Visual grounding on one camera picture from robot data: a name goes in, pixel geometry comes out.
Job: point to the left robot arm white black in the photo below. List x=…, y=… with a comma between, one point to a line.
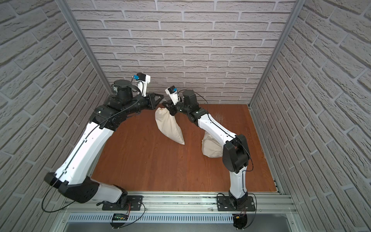
x=71, y=179

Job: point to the cream cloth bag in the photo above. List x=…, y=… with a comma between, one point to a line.
x=210, y=147
x=168, y=126

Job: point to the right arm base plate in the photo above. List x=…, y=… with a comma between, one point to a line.
x=229, y=203

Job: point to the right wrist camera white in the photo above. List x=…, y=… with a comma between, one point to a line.
x=172, y=91

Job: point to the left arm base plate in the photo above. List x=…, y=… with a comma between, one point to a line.
x=126, y=203

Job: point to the left green circuit board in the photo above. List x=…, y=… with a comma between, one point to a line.
x=118, y=220

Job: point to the left aluminium corner post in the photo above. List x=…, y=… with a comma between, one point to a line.
x=71, y=20

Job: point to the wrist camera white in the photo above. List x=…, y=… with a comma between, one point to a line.
x=172, y=91
x=142, y=81

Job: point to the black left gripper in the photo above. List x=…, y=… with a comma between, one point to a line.
x=149, y=101

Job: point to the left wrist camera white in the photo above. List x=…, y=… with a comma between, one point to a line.
x=142, y=81

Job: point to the right aluminium corner post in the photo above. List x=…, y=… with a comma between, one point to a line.
x=279, y=45

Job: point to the aluminium corner post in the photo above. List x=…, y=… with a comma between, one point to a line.
x=71, y=20
x=279, y=45

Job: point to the aluminium front rail frame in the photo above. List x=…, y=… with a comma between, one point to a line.
x=181, y=208

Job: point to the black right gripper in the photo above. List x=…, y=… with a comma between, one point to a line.
x=174, y=107

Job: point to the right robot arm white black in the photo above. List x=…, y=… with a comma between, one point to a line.
x=235, y=155

